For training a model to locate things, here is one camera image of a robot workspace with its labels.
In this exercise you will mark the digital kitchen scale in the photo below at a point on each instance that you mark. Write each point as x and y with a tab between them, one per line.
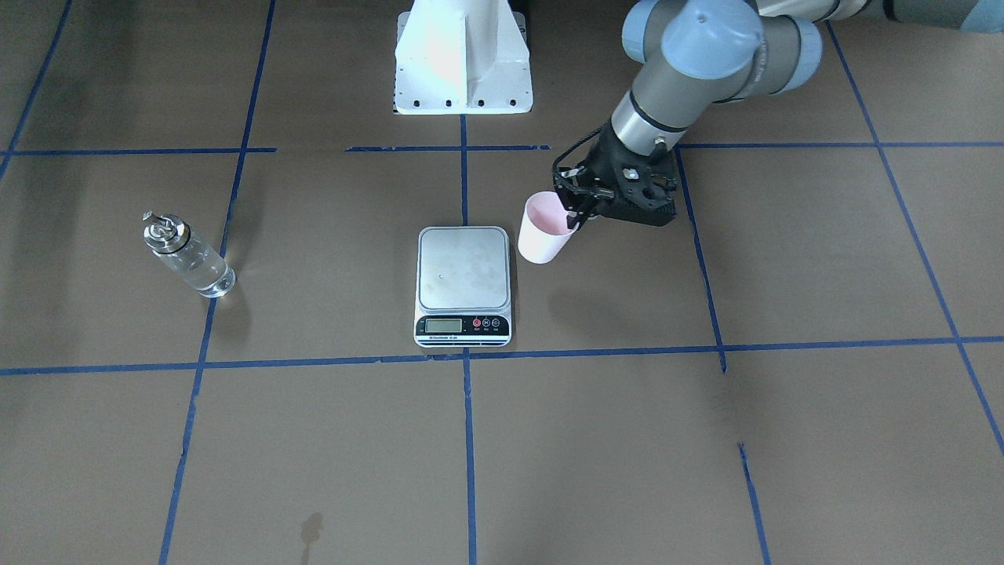
463	293

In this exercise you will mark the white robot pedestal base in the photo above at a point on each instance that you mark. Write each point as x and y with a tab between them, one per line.
463	58

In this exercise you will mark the pink plastic cup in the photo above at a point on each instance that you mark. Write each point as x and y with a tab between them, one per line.
544	228

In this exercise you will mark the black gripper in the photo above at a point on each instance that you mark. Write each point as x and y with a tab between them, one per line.
604	159

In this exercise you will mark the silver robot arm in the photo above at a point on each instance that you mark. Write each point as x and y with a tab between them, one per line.
695	54

